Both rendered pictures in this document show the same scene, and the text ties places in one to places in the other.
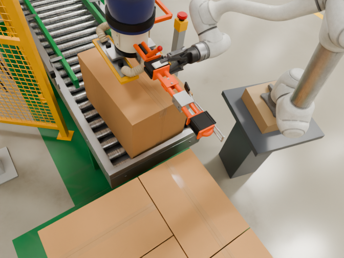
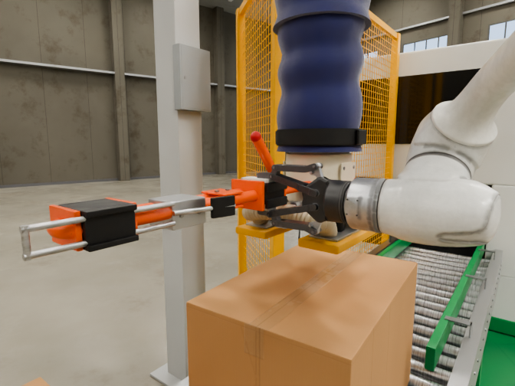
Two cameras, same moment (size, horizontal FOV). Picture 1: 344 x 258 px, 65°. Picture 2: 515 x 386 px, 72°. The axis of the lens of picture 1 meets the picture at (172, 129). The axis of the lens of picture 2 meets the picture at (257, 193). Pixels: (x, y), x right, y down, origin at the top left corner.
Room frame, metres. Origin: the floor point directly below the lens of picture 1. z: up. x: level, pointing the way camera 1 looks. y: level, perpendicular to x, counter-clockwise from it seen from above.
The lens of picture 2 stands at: (0.77, -0.60, 1.32)
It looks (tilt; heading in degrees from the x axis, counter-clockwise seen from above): 8 degrees down; 81
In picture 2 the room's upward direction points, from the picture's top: straight up
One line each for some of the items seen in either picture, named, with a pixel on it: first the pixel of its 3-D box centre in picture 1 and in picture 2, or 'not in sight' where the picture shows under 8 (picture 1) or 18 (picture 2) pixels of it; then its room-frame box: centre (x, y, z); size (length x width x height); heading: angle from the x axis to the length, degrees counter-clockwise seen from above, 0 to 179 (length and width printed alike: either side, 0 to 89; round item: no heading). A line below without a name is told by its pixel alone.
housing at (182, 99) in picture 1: (182, 101); (177, 210); (0.74, -0.02, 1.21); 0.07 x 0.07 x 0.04; 42
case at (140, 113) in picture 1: (133, 95); (316, 347); (1.08, 0.28, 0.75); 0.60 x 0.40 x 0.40; 47
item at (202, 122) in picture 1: (199, 124); (94, 221); (0.63, -0.11, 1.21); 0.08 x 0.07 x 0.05; 42
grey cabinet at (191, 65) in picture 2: not in sight; (192, 80); (0.75, 1.23, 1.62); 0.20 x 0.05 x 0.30; 43
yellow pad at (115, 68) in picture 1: (114, 56); (287, 215); (1.02, 0.36, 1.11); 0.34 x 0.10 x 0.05; 42
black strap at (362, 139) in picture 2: (131, 13); (319, 137); (1.08, 0.29, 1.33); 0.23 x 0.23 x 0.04
